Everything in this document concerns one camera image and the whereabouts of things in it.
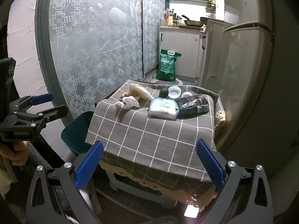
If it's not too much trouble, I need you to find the grey oval floor mat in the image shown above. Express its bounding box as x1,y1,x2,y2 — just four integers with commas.
149,77,185,87

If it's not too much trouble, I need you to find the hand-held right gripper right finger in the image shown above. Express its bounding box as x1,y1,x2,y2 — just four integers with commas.
196,139,274,224

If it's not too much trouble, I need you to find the row of condiment bottles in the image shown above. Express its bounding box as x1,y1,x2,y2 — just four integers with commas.
160,9,181,27

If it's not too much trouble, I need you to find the white cabinet with black handles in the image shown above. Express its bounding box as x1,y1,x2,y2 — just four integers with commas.
197,19,234,87

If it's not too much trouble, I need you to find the green rice bag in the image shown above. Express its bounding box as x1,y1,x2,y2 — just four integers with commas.
156,49,182,83

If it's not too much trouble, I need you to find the white tissue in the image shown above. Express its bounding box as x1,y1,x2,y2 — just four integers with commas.
114,97,141,109

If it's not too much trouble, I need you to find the white wet wipes pack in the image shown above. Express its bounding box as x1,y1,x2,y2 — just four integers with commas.
148,97,180,121

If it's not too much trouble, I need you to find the ginger root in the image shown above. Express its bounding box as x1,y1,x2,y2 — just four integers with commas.
120,91,141,99

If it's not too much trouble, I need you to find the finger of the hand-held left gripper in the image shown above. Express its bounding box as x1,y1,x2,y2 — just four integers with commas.
8,93,55,116
14,105,69,131

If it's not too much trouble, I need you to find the dark teal trash bin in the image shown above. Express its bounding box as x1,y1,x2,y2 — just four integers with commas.
61,111,96,155

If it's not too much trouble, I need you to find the person's left hand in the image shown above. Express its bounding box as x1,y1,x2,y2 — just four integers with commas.
0,140,29,168

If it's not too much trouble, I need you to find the frying pan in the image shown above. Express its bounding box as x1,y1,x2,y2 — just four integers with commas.
182,15,204,27

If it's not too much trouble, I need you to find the grey checked tablecloth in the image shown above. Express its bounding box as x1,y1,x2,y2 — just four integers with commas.
85,79,222,186

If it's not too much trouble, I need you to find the black plastic packet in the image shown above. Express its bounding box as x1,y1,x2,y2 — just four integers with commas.
175,95,210,117

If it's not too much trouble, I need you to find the beige plastic bag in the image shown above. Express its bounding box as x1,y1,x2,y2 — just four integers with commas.
129,83,155,101

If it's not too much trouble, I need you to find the patterned glass sliding door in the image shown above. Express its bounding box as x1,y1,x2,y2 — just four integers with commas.
35,0,144,126
141,0,167,80

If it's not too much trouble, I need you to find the white base cabinet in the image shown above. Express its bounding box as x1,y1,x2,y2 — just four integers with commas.
159,26,206,78

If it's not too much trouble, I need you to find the beige refrigerator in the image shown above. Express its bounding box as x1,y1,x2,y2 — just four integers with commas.
201,0,299,192

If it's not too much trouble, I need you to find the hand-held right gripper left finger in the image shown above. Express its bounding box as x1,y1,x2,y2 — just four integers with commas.
25,141,104,224

